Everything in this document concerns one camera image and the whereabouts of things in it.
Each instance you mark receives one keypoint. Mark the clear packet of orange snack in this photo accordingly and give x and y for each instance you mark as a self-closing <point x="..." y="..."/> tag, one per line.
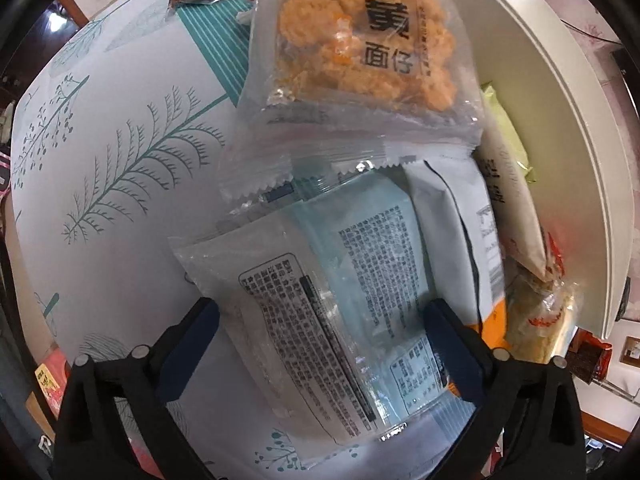
<point x="340" y="35"/>

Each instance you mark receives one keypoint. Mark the pale blue clear snack packet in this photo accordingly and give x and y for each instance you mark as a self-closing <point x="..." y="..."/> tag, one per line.
<point x="380" y="260"/>

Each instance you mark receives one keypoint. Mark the pink box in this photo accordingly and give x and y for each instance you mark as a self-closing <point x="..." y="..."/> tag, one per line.
<point x="50" y="377"/>

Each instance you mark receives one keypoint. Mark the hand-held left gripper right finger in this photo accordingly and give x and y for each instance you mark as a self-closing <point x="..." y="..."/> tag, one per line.
<point x="450" y="350"/>

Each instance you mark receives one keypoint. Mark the white storage box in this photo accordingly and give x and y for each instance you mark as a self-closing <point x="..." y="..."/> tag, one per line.
<point x="550" y="85"/>

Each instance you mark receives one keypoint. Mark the white packet with orange corner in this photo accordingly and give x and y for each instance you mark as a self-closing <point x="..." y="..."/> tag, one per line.
<point x="450" y="210"/>

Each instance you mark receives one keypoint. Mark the clear packet with red print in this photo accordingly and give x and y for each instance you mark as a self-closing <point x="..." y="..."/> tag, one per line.
<point x="537" y="320"/>

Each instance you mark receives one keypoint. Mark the brown paper snack packet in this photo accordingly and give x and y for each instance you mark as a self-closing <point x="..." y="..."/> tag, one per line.
<point x="505" y="200"/>

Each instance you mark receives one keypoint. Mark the clear packet with black text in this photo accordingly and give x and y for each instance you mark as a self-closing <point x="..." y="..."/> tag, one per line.
<point x="280" y="320"/>

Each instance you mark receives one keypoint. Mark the green snack packet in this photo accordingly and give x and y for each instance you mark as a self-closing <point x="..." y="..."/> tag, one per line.
<point x="510" y="130"/>

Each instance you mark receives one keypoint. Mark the teal white printed tablecloth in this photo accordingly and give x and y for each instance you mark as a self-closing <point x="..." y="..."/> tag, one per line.
<point x="125" y="110"/>

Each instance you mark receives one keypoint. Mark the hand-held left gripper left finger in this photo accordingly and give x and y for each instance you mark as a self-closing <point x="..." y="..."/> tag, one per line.
<point x="192" y="345"/>

